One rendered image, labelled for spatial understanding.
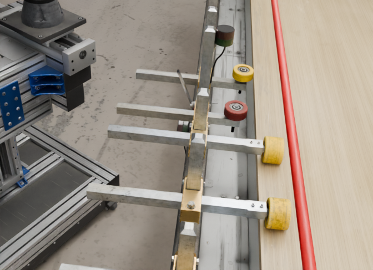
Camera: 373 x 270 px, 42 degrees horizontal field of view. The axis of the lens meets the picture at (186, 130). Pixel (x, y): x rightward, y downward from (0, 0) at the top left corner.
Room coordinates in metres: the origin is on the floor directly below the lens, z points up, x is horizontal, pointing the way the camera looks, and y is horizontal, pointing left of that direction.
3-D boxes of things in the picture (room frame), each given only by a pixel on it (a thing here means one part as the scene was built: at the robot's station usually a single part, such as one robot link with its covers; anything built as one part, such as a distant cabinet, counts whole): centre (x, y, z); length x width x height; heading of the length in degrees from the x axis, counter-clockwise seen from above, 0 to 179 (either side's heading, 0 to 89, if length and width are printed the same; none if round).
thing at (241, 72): (1.59, -0.20, 0.85); 0.08 x 0.08 x 0.11
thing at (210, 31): (1.39, -0.05, 0.93); 0.03 x 0.03 x 0.48; 88
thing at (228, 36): (1.39, -0.09, 1.16); 0.06 x 0.06 x 0.02
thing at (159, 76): (1.60, 0.00, 0.83); 0.43 x 0.03 x 0.04; 88
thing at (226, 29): (1.39, -0.09, 1.07); 0.06 x 0.06 x 0.22; 88
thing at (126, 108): (1.35, 0.03, 0.84); 0.43 x 0.03 x 0.04; 88
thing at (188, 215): (0.87, -0.03, 0.95); 0.13 x 0.06 x 0.05; 178
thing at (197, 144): (0.89, -0.03, 0.90); 0.03 x 0.03 x 0.48; 88
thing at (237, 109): (1.34, -0.16, 0.85); 0.08 x 0.08 x 0.11
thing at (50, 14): (1.61, 0.56, 1.09); 0.15 x 0.15 x 0.10
